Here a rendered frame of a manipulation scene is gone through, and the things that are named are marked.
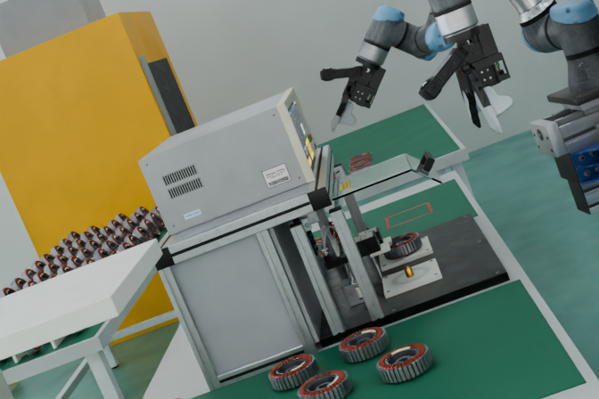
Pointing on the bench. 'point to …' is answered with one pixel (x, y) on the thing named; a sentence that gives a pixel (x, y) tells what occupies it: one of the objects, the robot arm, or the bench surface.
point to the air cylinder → (351, 292)
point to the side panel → (238, 310)
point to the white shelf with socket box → (72, 301)
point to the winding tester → (229, 163)
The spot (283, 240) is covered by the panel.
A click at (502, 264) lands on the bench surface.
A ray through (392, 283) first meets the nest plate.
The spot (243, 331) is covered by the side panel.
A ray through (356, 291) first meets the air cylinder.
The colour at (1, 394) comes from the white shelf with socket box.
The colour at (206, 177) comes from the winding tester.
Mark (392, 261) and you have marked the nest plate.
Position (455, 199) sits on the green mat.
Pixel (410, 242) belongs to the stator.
